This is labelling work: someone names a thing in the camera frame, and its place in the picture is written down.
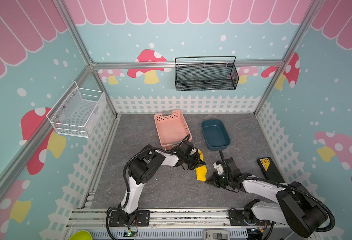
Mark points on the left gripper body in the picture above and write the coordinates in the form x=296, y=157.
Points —
x=192, y=161

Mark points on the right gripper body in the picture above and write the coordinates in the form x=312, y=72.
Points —
x=221, y=177

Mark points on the yellow paper napkin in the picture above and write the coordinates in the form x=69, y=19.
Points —
x=201, y=173

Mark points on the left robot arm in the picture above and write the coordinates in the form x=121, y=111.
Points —
x=139, y=170

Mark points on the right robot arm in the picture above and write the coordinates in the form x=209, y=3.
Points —
x=289, y=204

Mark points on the pink perforated plastic basket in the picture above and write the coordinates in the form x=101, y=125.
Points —
x=172, y=128

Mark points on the dark teal plastic tray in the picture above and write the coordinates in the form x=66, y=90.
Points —
x=215, y=135

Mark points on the green round object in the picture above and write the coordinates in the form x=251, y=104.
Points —
x=81, y=235

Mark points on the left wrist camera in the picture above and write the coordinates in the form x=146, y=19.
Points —
x=188, y=148

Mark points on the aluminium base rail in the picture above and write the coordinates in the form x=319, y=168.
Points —
x=160, y=224

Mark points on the black wire mesh wall basket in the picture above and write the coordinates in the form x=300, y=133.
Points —
x=208, y=73

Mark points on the white wire mesh wall basket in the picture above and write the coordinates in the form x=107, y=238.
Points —
x=77, y=112

